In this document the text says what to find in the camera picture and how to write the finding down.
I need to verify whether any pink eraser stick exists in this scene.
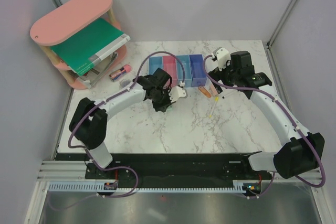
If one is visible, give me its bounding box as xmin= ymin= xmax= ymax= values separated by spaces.
xmin=209 ymin=83 xmax=218 ymax=97

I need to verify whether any purple blue drawer bin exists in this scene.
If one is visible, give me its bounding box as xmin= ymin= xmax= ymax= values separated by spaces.
xmin=189 ymin=55 xmax=207 ymax=87

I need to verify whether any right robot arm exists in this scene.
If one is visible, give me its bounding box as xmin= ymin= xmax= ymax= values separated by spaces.
xmin=206 ymin=47 xmax=325 ymax=185

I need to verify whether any clear paper clip tub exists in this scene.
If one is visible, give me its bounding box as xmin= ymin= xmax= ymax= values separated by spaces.
xmin=120 ymin=79 xmax=131 ymax=88

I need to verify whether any white cable duct strip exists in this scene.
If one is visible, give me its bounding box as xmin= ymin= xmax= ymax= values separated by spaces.
xmin=48 ymin=180 xmax=261 ymax=193

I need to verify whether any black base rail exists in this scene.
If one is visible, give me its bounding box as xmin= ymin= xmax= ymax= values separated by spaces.
xmin=56 ymin=153 xmax=271 ymax=188

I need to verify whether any pink capped clear tube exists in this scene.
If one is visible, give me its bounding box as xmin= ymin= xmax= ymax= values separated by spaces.
xmin=109 ymin=64 xmax=132 ymax=82

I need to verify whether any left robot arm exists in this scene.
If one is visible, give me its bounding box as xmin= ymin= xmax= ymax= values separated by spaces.
xmin=69 ymin=68 xmax=172 ymax=178

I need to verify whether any pink oval shelf rack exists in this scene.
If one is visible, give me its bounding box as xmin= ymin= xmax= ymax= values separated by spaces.
xmin=30 ymin=0 xmax=127 ymax=90

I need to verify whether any green binder book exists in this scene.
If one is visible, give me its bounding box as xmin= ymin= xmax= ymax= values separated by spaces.
xmin=50 ymin=18 xmax=130 ymax=76

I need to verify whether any yellow tipped white pen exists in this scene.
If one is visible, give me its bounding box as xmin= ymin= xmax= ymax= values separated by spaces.
xmin=208 ymin=96 xmax=219 ymax=118

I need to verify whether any light blue drawer bin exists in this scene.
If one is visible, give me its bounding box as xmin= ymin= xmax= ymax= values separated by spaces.
xmin=149 ymin=56 xmax=163 ymax=80

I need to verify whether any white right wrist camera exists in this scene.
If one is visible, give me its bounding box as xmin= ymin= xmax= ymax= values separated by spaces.
xmin=212 ymin=47 xmax=230 ymax=71

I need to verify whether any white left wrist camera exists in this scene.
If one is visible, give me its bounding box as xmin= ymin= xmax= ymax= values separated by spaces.
xmin=169 ymin=81 xmax=187 ymax=103

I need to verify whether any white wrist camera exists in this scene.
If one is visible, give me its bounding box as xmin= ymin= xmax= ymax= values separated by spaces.
xmin=212 ymin=47 xmax=230 ymax=71
xmin=169 ymin=81 xmax=187 ymax=103

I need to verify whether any pink drawer bin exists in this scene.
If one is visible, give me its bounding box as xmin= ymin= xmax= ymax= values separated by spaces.
xmin=162 ymin=55 xmax=178 ymax=87

